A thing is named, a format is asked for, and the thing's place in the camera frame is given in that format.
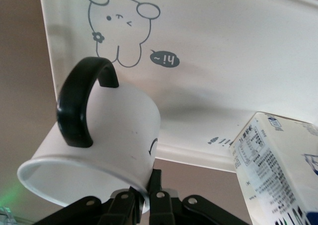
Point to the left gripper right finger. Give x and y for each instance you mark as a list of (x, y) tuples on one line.
[(161, 210)]

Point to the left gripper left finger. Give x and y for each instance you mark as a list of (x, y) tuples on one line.
[(119, 210)]

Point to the blue white milk carton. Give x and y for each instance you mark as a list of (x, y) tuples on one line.
[(273, 172)]

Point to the cream tray with rabbit print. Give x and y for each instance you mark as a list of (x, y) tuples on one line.
[(223, 48)]

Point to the brown table mat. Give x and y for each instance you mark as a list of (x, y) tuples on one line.
[(20, 61)]

